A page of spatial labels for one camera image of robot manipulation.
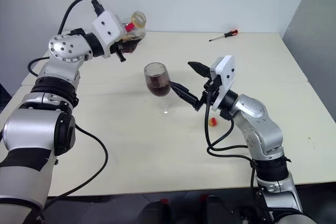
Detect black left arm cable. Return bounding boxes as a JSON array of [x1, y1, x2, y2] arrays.
[[27, 0, 109, 214]]

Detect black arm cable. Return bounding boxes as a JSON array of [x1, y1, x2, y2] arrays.
[[204, 94, 257, 190], [27, 0, 109, 214]]

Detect plastic bottle with dark liquid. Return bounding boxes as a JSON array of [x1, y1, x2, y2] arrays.
[[115, 10, 147, 54]]

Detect orange black handled screwdriver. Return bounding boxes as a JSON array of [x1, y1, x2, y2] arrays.
[[209, 29, 239, 42]]

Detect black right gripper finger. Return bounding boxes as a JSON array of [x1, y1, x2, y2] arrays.
[[187, 61, 211, 79], [170, 81, 203, 111]]

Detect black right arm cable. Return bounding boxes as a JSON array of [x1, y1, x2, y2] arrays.
[[204, 94, 257, 190]]

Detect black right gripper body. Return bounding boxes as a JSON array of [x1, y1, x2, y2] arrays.
[[199, 76, 223, 111]]

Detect grey partition panel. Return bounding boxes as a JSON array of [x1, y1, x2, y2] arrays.
[[282, 0, 336, 125]]

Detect dark blue gridded object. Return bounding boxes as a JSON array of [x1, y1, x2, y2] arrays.
[[0, 83, 13, 113]]

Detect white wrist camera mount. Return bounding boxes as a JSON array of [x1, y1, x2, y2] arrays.
[[209, 55, 236, 112], [91, 10, 124, 59]]

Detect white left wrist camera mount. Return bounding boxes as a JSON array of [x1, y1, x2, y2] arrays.
[[91, 10, 124, 59]]

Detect clear wine glass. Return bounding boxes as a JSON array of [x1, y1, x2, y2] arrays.
[[143, 62, 171, 115]]

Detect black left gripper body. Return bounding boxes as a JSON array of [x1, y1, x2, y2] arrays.
[[110, 39, 125, 54]]

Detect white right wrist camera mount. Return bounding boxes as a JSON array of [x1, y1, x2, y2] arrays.
[[209, 55, 236, 112]]

